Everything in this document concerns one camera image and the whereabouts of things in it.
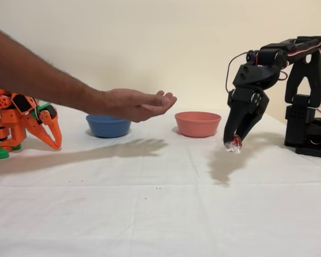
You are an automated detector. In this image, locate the red candy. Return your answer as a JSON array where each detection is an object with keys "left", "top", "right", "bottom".
[{"left": 224, "top": 134, "right": 243, "bottom": 155}]

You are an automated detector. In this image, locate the person's bare forearm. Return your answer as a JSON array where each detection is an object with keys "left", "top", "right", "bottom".
[{"left": 0, "top": 24, "right": 108, "bottom": 118}]

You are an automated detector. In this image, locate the person's bare open hand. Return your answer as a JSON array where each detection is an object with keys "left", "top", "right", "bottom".
[{"left": 103, "top": 88, "right": 178, "bottom": 124}]

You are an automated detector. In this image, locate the pink plastic bowl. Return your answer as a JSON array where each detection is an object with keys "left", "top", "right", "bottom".
[{"left": 174, "top": 111, "right": 222, "bottom": 138}]

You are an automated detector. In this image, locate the blue plastic bowl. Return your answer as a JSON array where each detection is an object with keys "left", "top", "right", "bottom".
[{"left": 85, "top": 114, "right": 132, "bottom": 139}]

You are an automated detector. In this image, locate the white tablecloth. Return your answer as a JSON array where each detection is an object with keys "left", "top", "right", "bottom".
[{"left": 0, "top": 105, "right": 321, "bottom": 257}]

